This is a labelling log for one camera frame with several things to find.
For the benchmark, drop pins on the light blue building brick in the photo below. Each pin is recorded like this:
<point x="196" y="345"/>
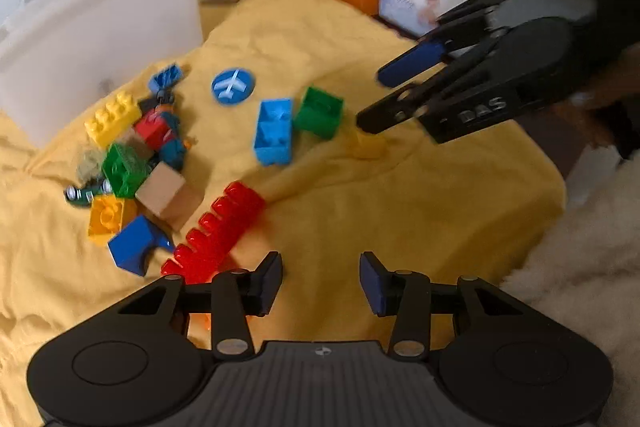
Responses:
<point x="272" y="132"/>

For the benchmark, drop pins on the red green white toy car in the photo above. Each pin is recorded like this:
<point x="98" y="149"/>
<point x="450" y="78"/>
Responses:
<point x="157" y="129"/>

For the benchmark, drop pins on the small blue building brick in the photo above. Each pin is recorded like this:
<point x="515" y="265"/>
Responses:
<point x="166" y="78"/>

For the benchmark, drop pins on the translucent white plastic bin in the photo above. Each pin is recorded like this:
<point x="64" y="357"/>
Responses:
<point x="100" y="32"/>

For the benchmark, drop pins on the yellow cloth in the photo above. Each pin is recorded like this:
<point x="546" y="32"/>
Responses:
<point x="310" y="32"/>

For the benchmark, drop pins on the blue round airplane disc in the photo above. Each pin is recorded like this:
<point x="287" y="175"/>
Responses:
<point x="233" y="87"/>

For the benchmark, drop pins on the long red building brick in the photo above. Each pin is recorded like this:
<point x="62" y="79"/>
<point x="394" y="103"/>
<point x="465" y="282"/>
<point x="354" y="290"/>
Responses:
<point x="215" y="232"/>

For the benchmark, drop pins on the wooden cube block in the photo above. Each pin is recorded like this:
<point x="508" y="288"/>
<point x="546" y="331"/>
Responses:
<point x="167" y="194"/>

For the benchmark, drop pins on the long yellow building brick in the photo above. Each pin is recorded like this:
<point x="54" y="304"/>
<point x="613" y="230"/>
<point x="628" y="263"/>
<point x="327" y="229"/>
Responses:
<point x="112" y="119"/>

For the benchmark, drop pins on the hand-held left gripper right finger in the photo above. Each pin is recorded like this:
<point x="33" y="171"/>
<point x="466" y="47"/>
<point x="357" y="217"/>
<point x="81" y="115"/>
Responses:
<point x="372" y="282"/>

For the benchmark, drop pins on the green building brick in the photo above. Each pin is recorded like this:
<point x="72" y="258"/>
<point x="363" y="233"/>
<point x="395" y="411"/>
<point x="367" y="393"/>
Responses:
<point x="125" y="169"/>
<point x="317" y="114"/>

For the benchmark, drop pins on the square yellow building brick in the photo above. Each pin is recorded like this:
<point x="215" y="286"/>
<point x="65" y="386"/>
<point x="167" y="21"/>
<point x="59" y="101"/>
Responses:
<point x="107" y="217"/>

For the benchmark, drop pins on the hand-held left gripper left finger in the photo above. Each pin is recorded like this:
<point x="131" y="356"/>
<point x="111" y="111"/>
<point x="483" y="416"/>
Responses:
<point x="270" y="278"/>

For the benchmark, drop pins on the blue arch block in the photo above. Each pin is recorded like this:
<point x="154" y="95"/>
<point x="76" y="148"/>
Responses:
<point x="132" y="244"/>

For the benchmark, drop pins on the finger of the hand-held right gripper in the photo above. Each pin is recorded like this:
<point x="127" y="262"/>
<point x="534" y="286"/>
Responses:
<point x="385" y="114"/>
<point x="410" y="63"/>

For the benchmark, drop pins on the white fluffy rug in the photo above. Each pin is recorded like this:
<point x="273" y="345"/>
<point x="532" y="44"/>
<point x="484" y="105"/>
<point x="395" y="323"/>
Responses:
<point x="590" y="282"/>

